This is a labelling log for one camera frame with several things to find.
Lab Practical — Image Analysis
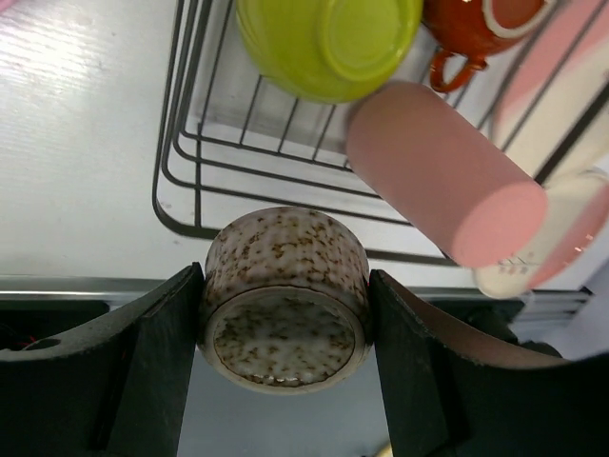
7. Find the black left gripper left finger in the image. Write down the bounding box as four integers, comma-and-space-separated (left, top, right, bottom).
1, 263, 205, 456

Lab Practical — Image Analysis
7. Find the lime green bowl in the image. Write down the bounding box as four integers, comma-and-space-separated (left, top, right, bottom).
235, 0, 423, 104

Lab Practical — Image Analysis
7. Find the orange black mug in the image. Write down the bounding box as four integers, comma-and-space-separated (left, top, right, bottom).
422, 0, 558, 93

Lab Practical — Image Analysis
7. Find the black wire dish rack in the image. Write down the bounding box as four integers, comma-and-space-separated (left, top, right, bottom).
151, 0, 609, 268

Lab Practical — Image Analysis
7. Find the salmon pink cup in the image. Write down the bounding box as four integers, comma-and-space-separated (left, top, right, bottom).
345, 82, 548, 268

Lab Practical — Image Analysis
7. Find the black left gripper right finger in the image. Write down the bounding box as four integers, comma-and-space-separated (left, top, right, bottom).
369, 270, 608, 456

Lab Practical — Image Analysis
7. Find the speckled ceramic small cup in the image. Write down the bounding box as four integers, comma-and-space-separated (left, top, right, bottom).
197, 207, 372, 395

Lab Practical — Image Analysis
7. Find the aluminium frame rail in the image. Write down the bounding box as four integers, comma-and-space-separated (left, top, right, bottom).
0, 273, 596, 334

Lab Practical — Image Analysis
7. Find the pink cream plate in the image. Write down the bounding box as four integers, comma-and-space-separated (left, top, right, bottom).
473, 169, 608, 299
490, 1, 608, 177

